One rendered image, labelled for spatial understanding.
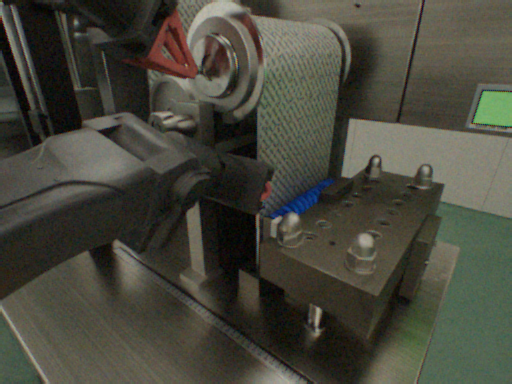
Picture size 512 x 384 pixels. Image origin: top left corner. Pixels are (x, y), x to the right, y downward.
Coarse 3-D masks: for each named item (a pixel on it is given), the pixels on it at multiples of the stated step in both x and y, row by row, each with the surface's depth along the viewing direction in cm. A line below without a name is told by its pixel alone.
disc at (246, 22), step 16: (224, 0) 36; (208, 16) 38; (224, 16) 37; (240, 16) 35; (192, 32) 41; (256, 32) 35; (256, 48) 36; (256, 64) 36; (256, 80) 37; (256, 96) 38; (224, 112) 42; (240, 112) 40
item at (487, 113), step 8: (488, 96) 48; (496, 96) 48; (504, 96) 47; (480, 104) 49; (488, 104) 49; (496, 104) 48; (504, 104) 47; (480, 112) 50; (488, 112) 49; (496, 112) 48; (504, 112) 48; (480, 120) 50; (488, 120) 49; (496, 120) 49; (504, 120) 48
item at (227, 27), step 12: (204, 24) 38; (216, 24) 37; (228, 24) 36; (192, 36) 40; (228, 36) 36; (240, 36) 35; (192, 48) 41; (240, 48) 36; (240, 60) 37; (252, 60) 36; (240, 72) 37; (252, 72) 37; (240, 84) 38; (204, 96) 43; (228, 96) 40; (240, 96) 38; (216, 108) 42; (228, 108) 40
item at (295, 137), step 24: (336, 96) 55; (264, 120) 40; (288, 120) 45; (312, 120) 51; (264, 144) 42; (288, 144) 47; (312, 144) 53; (288, 168) 49; (312, 168) 56; (288, 192) 51; (264, 216) 47
